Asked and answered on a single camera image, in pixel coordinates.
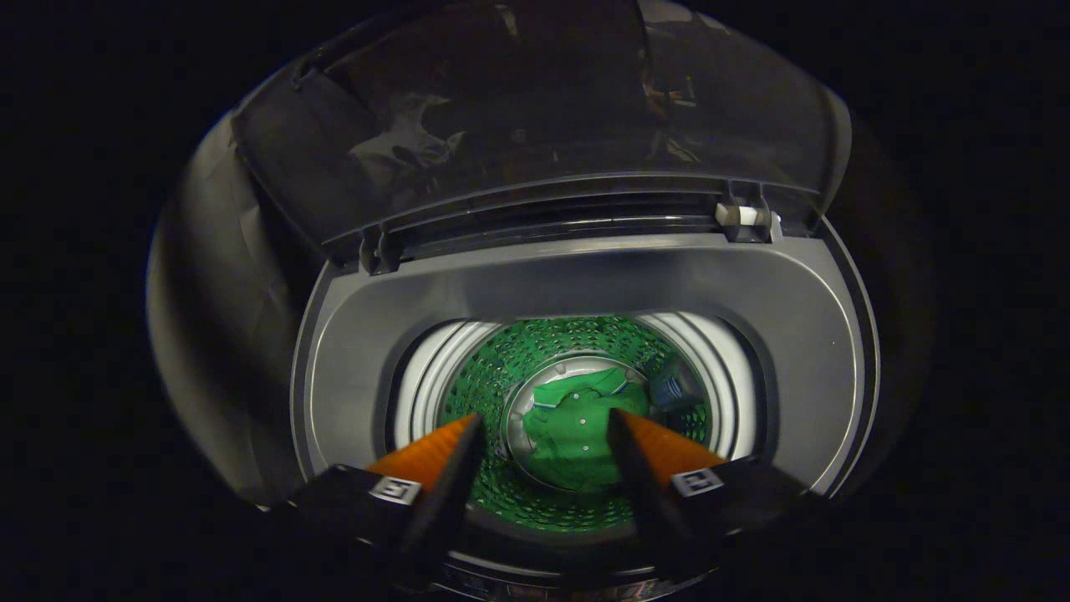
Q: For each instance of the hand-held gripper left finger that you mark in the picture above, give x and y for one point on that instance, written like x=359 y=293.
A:
x=443 y=493

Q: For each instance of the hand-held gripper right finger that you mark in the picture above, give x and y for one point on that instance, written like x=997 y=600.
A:
x=648 y=493

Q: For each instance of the green polo shirt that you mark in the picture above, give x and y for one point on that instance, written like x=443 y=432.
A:
x=577 y=426

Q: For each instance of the grey washing machine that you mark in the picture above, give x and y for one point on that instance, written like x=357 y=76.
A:
x=585 y=276

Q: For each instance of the dark transparent washing machine lid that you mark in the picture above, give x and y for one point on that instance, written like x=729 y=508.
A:
x=501 y=100

